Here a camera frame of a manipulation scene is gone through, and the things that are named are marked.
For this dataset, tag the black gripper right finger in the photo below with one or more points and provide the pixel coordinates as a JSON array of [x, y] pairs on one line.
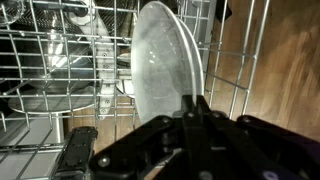
[[253, 150]]

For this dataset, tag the white dinner plate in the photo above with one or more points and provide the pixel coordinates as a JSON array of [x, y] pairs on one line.
[[160, 63]]

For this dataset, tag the white plate standing in rack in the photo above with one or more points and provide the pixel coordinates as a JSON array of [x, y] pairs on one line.
[[199, 66]]

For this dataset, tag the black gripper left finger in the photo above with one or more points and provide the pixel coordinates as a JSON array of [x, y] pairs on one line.
[[140, 150]]

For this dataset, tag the steel bowl in rack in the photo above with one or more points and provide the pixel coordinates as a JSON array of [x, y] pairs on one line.
[[50, 66]]

